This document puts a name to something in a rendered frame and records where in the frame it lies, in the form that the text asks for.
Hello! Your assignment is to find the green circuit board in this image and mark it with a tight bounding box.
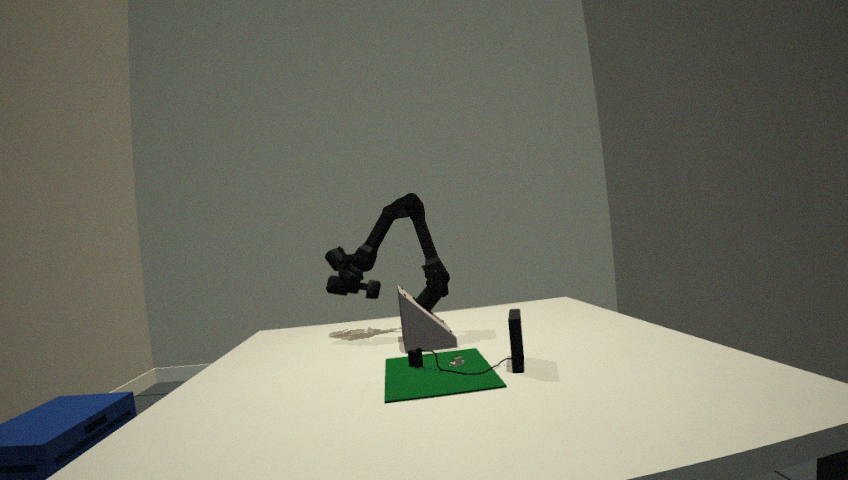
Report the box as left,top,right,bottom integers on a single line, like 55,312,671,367
384,348,507,403

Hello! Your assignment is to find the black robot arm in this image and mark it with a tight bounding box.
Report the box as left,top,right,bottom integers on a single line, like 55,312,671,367
325,193,450,315

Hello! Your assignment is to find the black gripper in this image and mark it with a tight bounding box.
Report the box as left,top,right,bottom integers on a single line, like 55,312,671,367
326,273,381,299

